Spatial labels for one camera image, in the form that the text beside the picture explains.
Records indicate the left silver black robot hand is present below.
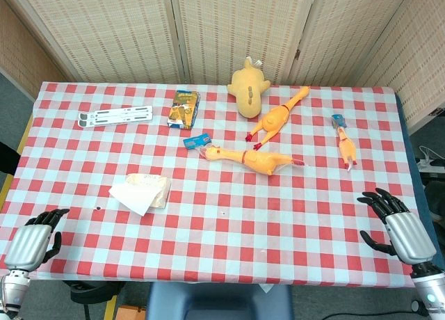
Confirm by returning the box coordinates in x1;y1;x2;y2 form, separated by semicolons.
3;208;70;271

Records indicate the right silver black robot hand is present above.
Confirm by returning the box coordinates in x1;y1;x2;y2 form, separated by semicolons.
357;187;437;265

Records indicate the white paper sheet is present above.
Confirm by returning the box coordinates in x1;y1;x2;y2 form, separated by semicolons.
108;182;161;217

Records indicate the clear plastic bag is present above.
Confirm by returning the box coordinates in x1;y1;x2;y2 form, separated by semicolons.
125;173;172;209

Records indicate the white power strip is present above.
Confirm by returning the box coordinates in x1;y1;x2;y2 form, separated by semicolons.
415;145;445;173

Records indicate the small rubber chicken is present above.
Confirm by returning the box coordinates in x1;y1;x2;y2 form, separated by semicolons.
330;113;358;170

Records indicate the orange box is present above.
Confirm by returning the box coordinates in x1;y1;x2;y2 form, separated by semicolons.
115;305;147;320

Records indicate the white folding stand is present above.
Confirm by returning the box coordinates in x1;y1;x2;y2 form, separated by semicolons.
77;105;154;129

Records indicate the large rubber chicken without tag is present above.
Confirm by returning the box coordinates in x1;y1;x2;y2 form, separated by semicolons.
245;86;311;150

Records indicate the large rubber chicken with tag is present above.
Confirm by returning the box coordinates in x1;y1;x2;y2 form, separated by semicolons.
182;133;306;176

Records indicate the red white checkered tablecloth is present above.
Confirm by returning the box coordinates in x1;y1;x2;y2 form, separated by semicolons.
0;81;436;288

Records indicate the blue chair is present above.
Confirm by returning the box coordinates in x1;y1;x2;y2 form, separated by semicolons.
145;282;294;320

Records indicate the yellow blue printed box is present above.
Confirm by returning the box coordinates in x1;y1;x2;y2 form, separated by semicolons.
166;89;201;129

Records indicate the yellow plush toy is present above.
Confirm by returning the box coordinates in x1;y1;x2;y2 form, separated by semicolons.
227;56;271;118

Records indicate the folding wicker screen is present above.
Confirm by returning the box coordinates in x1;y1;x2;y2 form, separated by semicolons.
0;0;445;133

